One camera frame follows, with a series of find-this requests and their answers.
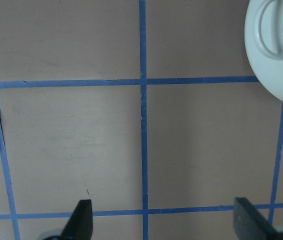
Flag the pale green cooking pot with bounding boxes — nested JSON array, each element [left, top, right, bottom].
[[244, 0, 283, 101]]

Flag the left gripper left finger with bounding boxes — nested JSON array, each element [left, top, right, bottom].
[[37, 199, 93, 240]]

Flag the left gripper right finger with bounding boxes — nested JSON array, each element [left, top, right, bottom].
[[233, 197, 283, 240]]

